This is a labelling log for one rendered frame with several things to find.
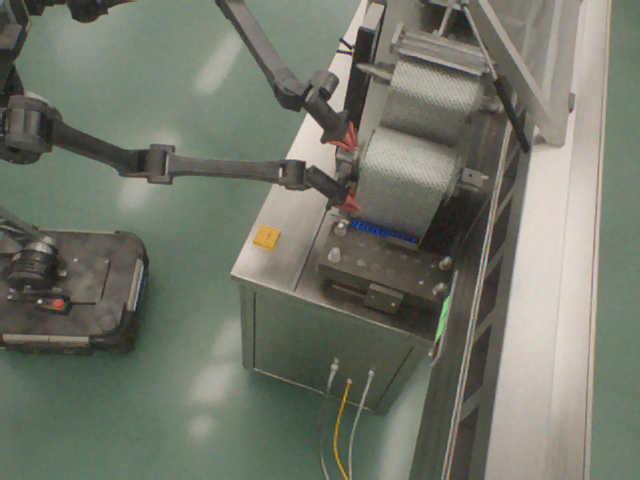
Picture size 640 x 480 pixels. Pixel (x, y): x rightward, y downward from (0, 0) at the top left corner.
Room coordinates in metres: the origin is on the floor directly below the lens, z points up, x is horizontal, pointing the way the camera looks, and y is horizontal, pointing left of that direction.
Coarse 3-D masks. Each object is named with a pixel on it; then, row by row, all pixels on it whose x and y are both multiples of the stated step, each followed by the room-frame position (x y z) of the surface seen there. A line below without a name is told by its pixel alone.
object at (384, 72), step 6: (378, 66) 1.34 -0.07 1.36; (384, 66) 1.34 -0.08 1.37; (390, 66) 1.35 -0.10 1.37; (378, 72) 1.33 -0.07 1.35; (384, 72) 1.33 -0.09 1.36; (390, 72) 1.33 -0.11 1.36; (378, 78) 1.32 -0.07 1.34; (384, 78) 1.32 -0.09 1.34; (390, 78) 1.32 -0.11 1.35; (384, 84) 1.33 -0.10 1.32; (390, 84) 1.32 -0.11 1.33
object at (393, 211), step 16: (368, 192) 1.03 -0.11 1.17; (384, 192) 1.03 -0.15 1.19; (368, 208) 1.03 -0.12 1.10; (384, 208) 1.02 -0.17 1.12; (400, 208) 1.02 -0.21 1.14; (416, 208) 1.01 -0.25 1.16; (432, 208) 1.00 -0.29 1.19; (368, 224) 1.03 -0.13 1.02; (384, 224) 1.02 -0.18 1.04; (400, 224) 1.02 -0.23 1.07; (416, 224) 1.01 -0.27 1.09
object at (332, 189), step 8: (328, 176) 1.06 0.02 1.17; (328, 184) 1.04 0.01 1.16; (336, 184) 1.05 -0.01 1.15; (344, 184) 1.06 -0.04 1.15; (320, 192) 1.03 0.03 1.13; (328, 192) 1.03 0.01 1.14; (336, 192) 1.03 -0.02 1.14; (328, 200) 1.03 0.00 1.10; (336, 200) 1.00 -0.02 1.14; (328, 208) 1.00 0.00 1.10
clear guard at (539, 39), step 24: (504, 0) 1.00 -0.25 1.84; (528, 0) 1.10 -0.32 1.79; (552, 0) 1.22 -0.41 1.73; (504, 24) 0.95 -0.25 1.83; (528, 24) 1.04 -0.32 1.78; (552, 24) 1.15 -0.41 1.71; (528, 48) 0.98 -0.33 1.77; (552, 48) 1.08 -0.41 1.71; (552, 72) 1.01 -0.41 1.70; (552, 96) 0.95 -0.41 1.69
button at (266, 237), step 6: (264, 228) 1.00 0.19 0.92; (270, 228) 1.01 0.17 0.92; (258, 234) 0.98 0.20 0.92; (264, 234) 0.98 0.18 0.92; (270, 234) 0.98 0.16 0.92; (276, 234) 0.99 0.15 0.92; (258, 240) 0.95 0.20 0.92; (264, 240) 0.96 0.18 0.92; (270, 240) 0.96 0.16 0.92; (276, 240) 0.97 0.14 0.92; (264, 246) 0.94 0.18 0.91; (270, 246) 0.94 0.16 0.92
